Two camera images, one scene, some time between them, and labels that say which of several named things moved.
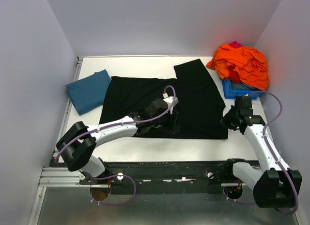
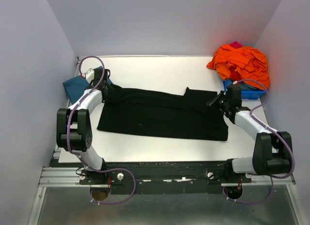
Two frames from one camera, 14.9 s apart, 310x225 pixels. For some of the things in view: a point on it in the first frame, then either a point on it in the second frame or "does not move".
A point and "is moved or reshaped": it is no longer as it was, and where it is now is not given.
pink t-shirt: [236, 44] does not move
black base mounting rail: [160, 177] does not move
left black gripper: [171, 127] -> [108, 86]
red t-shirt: [233, 75] does not move
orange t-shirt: [249, 62] does not move
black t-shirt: [201, 113] is moved or reshaped
